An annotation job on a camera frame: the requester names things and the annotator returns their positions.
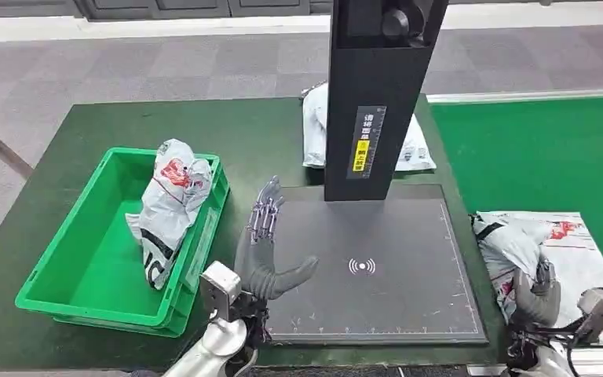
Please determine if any green conveyor mat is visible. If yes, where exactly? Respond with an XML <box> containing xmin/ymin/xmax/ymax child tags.
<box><xmin>429</xmin><ymin>96</ymin><xmax>603</xmax><ymax>298</ymax></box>

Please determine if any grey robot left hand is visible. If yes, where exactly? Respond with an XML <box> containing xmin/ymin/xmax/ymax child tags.
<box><xmin>233</xmin><ymin>175</ymin><xmax>320</xmax><ymax>302</ymax></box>

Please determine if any black scanner base plate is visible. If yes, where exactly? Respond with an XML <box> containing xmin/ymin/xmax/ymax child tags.
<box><xmin>265</xmin><ymin>183</ymin><xmax>488</xmax><ymax>347</ymax></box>

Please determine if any green plastic crate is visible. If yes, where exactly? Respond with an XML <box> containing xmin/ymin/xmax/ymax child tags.
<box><xmin>14</xmin><ymin>147</ymin><xmax>232</xmax><ymax>339</ymax></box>

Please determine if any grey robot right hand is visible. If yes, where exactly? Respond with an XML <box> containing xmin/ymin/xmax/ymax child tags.
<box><xmin>512</xmin><ymin>254</ymin><xmax>563</xmax><ymax>329</ymax></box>

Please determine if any black scanner column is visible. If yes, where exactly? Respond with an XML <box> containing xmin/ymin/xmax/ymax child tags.
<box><xmin>323</xmin><ymin>0</ymin><xmax>449</xmax><ymax>203</ymax></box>

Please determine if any grey metal rail bar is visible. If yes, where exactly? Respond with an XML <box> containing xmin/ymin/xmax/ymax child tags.
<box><xmin>0</xmin><ymin>113</ymin><xmax>35</xmax><ymax>181</ymax></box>

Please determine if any dark cabinet front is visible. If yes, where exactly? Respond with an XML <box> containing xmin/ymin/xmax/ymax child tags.
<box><xmin>0</xmin><ymin>0</ymin><xmax>603</xmax><ymax>20</ymax></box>

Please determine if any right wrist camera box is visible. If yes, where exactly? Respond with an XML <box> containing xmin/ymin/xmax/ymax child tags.
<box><xmin>574</xmin><ymin>287</ymin><xmax>603</xmax><ymax>345</ymax></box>

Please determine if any black and yellow label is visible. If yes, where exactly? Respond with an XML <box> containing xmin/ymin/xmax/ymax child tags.
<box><xmin>346</xmin><ymin>105</ymin><xmax>387</xmax><ymax>181</ymax></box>

